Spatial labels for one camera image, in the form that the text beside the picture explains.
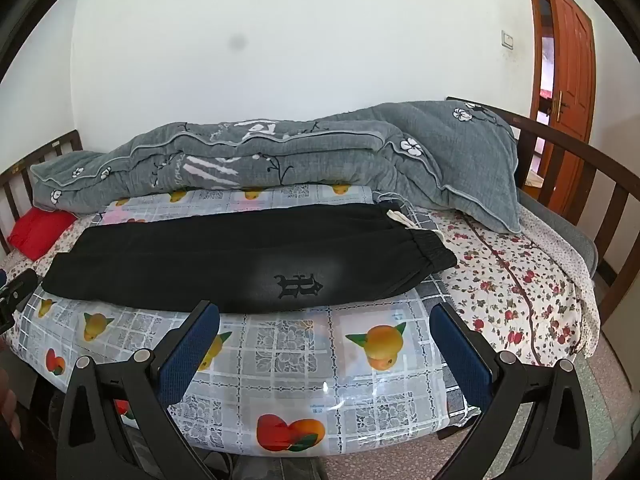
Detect fruit print plastic sheet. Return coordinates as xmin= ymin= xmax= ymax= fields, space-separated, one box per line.
xmin=12 ymin=183 xmax=483 ymax=453

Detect black and white garment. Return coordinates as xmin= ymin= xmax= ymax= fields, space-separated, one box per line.
xmin=41 ymin=202 xmax=458 ymax=315

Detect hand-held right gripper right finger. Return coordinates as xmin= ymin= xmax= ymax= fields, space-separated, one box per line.
xmin=429 ymin=302 xmax=594 ymax=480

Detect grey mattress pad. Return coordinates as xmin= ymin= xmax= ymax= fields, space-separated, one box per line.
xmin=517 ymin=187 xmax=598 ymax=278

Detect red pillow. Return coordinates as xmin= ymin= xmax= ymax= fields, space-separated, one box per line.
xmin=7 ymin=208 xmax=77 ymax=261

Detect floral bedsheet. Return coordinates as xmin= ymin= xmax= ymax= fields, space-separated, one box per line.
xmin=0 ymin=207 xmax=586 ymax=366

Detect grey floral quilt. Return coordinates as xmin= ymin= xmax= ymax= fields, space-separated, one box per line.
xmin=30 ymin=101 xmax=521 ymax=234

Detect person's left hand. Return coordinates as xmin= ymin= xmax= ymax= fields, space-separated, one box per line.
xmin=0 ymin=367 xmax=22 ymax=453

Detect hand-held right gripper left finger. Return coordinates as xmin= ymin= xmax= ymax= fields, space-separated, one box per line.
xmin=56 ymin=300 xmax=221 ymax=480

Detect beige blanket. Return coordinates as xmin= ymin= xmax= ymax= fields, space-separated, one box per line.
xmin=515 ymin=205 xmax=601 ymax=358

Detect dark wooden bed frame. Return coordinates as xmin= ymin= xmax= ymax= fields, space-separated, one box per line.
xmin=0 ymin=96 xmax=640 ymax=328

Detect wooden door frame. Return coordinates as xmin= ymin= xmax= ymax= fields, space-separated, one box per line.
xmin=522 ymin=0 xmax=553 ymax=126

